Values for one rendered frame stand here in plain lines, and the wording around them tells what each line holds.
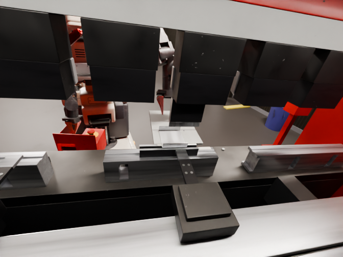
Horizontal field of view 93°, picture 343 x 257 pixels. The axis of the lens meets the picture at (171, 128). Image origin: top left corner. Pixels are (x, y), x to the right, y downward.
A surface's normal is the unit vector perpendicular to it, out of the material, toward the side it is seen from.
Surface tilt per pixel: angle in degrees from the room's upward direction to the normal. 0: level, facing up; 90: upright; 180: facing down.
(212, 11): 90
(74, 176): 0
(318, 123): 90
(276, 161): 90
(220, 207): 0
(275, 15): 90
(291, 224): 0
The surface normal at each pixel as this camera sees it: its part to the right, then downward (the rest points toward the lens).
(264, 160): 0.18, 0.53
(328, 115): -0.98, 0.00
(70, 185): 0.11, -0.85
